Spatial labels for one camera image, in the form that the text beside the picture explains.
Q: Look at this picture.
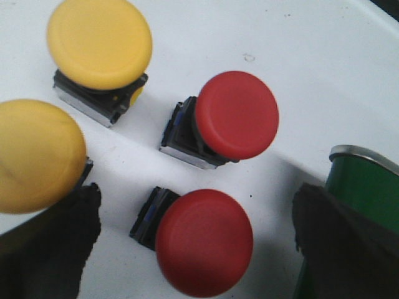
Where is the red mushroom button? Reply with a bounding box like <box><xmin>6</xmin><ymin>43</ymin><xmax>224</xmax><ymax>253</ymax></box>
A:
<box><xmin>130</xmin><ymin>187</ymin><xmax>254</xmax><ymax>298</ymax></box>
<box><xmin>159</xmin><ymin>70</ymin><xmax>279</xmax><ymax>169</ymax></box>

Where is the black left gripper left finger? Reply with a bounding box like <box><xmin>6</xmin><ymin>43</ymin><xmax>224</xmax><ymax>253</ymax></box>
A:
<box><xmin>1</xmin><ymin>183</ymin><xmax>102</xmax><ymax>298</ymax></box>

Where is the green conveyor belt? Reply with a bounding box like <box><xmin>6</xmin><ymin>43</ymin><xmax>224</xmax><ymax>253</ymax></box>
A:
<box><xmin>294</xmin><ymin>145</ymin><xmax>398</xmax><ymax>298</ymax></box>

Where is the yellow mushroom button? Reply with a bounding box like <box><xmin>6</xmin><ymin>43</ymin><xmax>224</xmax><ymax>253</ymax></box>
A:
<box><xmin>1</xmin><ymin>99</ymin><xmax>87</xmax><ymax>214</ymax></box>
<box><xmin>47</xmin><ymin>1</ymin><xmax>153</xmax><ymax>128</ymax></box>

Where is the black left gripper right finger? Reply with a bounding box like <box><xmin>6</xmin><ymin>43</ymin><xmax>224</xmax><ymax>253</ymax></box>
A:
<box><xmin>292</xmin><ymin>183</ymin><xmax>398</xmax><ymax>298</ymax></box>

